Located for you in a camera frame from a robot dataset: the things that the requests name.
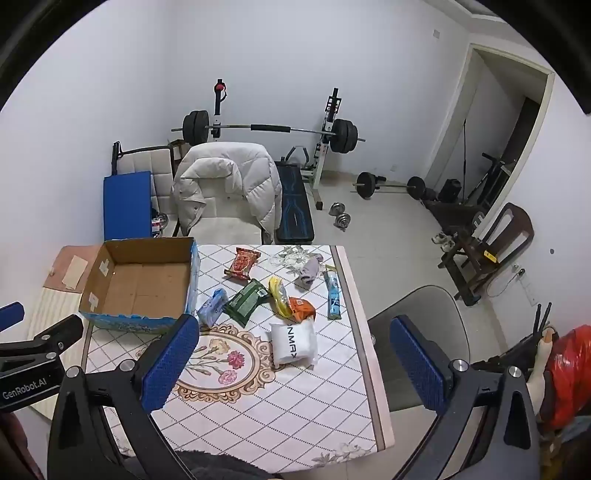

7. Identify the white door frame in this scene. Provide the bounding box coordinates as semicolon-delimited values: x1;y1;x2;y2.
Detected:
424;42;556;220

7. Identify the mauve sock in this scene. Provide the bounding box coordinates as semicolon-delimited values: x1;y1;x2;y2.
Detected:
295;257;322;289

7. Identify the blue tissue packet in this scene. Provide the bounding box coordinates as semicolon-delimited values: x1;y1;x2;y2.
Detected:
197;288;230;326

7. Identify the orange snack packet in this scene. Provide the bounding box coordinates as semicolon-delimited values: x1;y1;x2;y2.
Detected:
287;296;317;323

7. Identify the green snack packet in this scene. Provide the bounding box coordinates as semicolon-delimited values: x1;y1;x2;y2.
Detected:
224;278;270;329

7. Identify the white puffer jacket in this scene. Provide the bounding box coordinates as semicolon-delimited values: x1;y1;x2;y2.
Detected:
172;142;283;237

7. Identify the white padded chair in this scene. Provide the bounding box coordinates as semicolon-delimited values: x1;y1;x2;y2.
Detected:
178;185;266;245

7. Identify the floral diamond-pattern tablecloth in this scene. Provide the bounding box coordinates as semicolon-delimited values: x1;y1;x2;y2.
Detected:
85;244;396;476

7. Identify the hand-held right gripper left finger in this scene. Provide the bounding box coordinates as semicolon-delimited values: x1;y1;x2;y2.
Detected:
48;314;200;480

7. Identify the grey upholstered chair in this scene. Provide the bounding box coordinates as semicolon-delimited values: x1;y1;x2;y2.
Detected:
367;285;472;414

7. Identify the short barbell with black plates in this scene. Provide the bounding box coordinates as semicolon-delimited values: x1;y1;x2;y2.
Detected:
352;172;427;200

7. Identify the red snack packet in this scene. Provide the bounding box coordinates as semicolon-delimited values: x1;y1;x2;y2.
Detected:
224;247;262;282

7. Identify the white plastic object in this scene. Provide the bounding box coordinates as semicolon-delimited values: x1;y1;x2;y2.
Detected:
526;330;556;418

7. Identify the long barbell with black plates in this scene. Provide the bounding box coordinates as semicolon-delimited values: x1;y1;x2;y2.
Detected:
172;110;367;154

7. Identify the black metal stand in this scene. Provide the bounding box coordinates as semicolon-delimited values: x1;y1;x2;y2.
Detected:
464;152;514;209

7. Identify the blue folded mat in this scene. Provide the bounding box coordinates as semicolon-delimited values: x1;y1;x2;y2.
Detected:
102;171;153;242

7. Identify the black router with antennas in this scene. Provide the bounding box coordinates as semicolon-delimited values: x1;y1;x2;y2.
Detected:
475;302;556;372

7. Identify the white tufted chair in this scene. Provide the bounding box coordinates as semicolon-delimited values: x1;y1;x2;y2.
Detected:
115;148;180;239

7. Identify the tan paper piece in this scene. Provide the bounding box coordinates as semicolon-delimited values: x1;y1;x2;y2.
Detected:
62;256;89;290

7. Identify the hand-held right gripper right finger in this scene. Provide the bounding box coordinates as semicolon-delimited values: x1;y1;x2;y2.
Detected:
390;315;542;480

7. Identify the black metal bar frame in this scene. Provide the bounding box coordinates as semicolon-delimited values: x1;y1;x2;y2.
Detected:
111;141;172;177

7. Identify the brown cardboard box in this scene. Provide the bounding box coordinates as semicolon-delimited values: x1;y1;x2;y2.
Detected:
78;237;202;336

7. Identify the white soft pouch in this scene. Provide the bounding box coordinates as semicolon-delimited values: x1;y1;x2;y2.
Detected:
269;320;320;369

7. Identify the dark fuzzy cloth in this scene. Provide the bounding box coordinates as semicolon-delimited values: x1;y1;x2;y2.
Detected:
178;450;283;480

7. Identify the dark wooden chair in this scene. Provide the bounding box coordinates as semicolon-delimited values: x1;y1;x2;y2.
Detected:
436;203;535;306

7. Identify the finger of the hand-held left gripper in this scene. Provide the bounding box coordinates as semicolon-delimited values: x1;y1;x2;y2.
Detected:
0;315;85;366
0;302;25;332

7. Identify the beige striped table cover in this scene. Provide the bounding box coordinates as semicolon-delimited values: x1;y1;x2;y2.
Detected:
28;244;108;422

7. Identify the black speaker box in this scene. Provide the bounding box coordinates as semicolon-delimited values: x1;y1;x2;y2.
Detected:
438;179;463;204

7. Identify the red plastic bag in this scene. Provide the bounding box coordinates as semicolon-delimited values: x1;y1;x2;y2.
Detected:
540;325;591;431

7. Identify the dark wooden low table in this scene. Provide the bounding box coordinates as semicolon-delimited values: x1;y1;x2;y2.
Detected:
422;198;486;232

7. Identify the long light-blue packet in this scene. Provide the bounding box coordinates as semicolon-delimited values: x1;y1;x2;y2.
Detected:
324;265;343;321

